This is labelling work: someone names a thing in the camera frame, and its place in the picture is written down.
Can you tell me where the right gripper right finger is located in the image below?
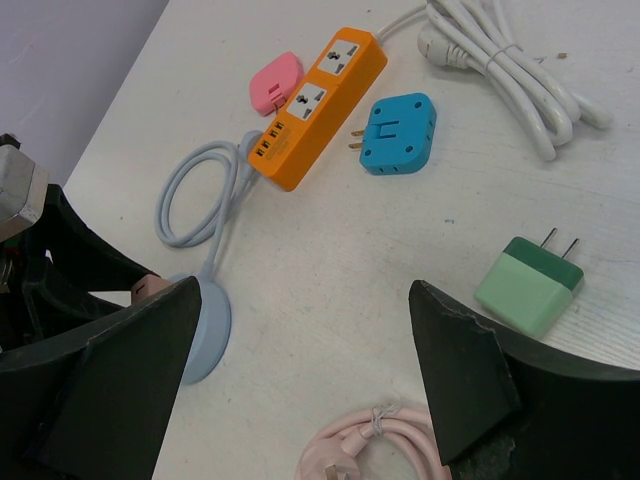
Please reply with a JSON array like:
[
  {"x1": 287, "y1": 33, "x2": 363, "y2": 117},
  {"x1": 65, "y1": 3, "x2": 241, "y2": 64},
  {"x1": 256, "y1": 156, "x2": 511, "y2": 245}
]
[{"x1": 409, "y1": 280, "x2": 639, "y2": 479}]

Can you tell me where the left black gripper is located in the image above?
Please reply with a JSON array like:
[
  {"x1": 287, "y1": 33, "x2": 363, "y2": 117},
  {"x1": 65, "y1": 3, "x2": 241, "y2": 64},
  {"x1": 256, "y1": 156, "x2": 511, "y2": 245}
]
[{"x1": 1, "y1": 133, "x2": 153, "y2": 344}]

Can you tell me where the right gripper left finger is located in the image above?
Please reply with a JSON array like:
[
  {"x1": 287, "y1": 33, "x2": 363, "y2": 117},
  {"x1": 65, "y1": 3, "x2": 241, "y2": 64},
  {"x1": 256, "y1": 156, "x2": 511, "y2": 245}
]
[{"x1": 1, "y1": 277, "x2": 201, "y2": 479}]

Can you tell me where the brown pink charger plug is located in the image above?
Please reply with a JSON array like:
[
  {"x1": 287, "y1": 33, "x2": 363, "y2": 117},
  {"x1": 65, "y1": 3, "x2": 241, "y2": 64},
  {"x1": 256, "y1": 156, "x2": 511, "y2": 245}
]
[{"x1": 130, "y1": 274, "x2": 173, "y2": 304}]

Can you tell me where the blue round power socket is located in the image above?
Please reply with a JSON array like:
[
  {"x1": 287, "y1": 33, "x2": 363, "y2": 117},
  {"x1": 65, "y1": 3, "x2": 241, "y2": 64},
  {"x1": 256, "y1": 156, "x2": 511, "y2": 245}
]
[{"x1": 181, "y1": 275, "x2": 232, "y2": 385}]

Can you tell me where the green charger plug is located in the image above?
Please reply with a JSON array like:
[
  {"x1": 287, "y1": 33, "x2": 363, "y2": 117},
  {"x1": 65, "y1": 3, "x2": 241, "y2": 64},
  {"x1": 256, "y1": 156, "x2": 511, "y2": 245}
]
[{"x1": 474, "y1": 228, "x2": 585, "y2": 340}]

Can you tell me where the pink plug adapter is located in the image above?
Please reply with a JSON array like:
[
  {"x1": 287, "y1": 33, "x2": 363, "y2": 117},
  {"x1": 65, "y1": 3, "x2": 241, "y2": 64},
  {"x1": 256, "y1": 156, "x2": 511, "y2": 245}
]
[{"x1": 249, "y1": 51, "x2": 304, "y2": 116}]

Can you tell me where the blue plug adapter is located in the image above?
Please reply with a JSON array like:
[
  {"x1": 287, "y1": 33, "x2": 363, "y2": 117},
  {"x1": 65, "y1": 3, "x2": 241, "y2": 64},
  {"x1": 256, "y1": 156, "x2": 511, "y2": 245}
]
[{"x1": 348, "y1": 92, "x2": 437, "y2": 175}]

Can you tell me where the orange power strip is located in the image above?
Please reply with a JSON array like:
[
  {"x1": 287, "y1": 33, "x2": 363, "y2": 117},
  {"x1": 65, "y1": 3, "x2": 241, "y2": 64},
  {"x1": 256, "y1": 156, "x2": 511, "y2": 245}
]
[{"x1": 248, "y1": 27, "x2": 387, "y2": 192}]

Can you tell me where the white bundled power cord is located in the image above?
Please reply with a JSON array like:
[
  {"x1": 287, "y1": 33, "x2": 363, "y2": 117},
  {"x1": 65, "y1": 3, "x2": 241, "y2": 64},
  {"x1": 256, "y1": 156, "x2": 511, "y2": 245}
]
[{"x1": 372, "y1": 0, "x2": 615, "y2": 162}]

